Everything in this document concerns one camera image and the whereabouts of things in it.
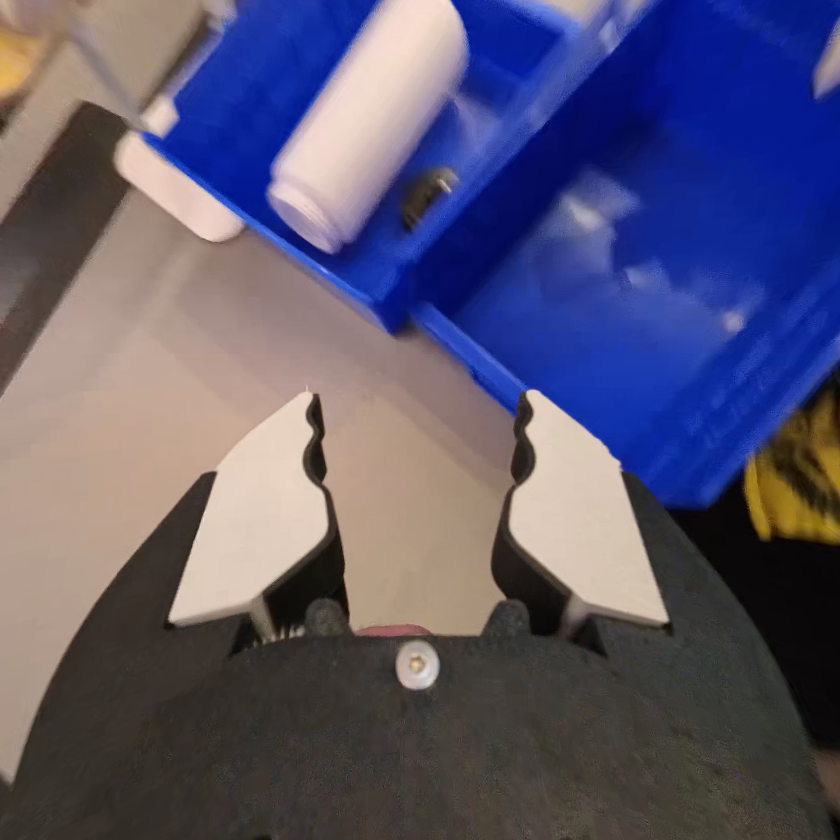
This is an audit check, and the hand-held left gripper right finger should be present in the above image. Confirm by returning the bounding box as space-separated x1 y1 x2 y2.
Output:
493 389 672 639

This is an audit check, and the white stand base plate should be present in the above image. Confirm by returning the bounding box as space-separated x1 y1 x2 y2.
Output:
112 98 248 245

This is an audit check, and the white bottle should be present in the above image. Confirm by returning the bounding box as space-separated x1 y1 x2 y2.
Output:
267 0 471 256

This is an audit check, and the black yellow printed shirt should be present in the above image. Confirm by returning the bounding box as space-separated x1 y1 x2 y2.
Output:
742 388 840 547

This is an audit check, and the white stand post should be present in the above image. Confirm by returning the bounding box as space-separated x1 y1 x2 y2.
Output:
66 14 148 135

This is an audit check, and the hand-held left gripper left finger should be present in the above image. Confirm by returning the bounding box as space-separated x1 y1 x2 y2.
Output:
167 390 346 634

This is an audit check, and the black bottle lid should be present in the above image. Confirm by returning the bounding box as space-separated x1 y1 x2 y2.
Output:
401 166 462 232

